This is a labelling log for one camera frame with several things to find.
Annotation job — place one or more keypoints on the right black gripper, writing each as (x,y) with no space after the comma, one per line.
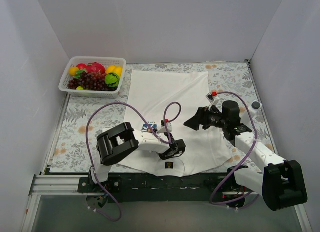
(203,117)

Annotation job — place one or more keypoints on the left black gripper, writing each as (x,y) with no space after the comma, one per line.
(171,153)

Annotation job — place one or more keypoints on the white t-shirt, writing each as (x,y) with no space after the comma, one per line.
(177,96)

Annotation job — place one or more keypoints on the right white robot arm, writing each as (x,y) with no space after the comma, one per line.
(280,182)

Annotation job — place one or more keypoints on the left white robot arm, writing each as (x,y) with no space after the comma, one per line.
(141,150)

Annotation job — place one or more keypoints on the white cylindrical bottle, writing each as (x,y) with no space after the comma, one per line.
(254,108)

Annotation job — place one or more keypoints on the green toy watermelon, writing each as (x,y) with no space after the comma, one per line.
(112,80)

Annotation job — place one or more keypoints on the yellow toy bell pepper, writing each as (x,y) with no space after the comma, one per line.
(114,69)

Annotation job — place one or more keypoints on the purple toy grapes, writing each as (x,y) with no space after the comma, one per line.
(89,81)

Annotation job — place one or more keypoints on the pink dragon fruit toy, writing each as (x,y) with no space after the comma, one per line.
(95,67)

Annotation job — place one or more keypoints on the red toy apple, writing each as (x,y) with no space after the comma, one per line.
(81,66)

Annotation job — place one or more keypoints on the orange toy fruit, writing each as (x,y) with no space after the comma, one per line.
(73,71)

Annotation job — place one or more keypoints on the white plastic basket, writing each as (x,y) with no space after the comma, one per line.
(106,62)

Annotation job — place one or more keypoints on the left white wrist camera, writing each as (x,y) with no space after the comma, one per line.
(164,126)

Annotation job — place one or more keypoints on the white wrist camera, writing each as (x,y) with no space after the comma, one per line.
(164,126)
(213,99)

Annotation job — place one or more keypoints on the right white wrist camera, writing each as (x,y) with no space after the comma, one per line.
(213,99)

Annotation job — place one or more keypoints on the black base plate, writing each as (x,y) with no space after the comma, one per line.
(160,195)

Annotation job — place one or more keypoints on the aluminium frame rail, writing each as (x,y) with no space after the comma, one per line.
(50,184)

